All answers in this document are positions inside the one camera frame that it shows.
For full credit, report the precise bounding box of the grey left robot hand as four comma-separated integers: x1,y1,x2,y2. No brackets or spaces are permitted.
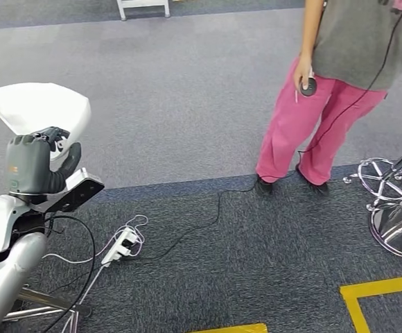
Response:
5,126,82,195

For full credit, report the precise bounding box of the person's hand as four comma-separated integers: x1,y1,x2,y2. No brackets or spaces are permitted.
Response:
293,53,315,95

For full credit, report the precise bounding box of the black round handheld device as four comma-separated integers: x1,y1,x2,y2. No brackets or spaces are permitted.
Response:
299,76,318,98

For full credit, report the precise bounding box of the white plastic shell part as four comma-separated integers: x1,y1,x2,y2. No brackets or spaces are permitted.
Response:
0,83,93,162

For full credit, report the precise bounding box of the person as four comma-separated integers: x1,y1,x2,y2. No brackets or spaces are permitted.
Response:
256,0,402,198

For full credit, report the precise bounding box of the white power strip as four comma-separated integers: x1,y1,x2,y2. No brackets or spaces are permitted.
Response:
100,225,140,268

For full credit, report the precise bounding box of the white table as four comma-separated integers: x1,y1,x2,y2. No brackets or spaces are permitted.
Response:
115,0,172,22

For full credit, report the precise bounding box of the yellow tape floor square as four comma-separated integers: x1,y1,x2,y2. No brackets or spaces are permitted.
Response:
186,323,268,333

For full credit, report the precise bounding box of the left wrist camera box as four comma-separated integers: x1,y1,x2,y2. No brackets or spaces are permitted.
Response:
31,167,105,214

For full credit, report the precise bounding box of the white power cable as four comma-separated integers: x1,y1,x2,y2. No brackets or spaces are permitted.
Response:
60,264,105,333
42,213,149,266

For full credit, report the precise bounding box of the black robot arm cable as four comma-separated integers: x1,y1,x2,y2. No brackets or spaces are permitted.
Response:
39,213,97,333

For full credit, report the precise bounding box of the black floor cable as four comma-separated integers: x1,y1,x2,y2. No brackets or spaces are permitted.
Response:
131,4,402,265

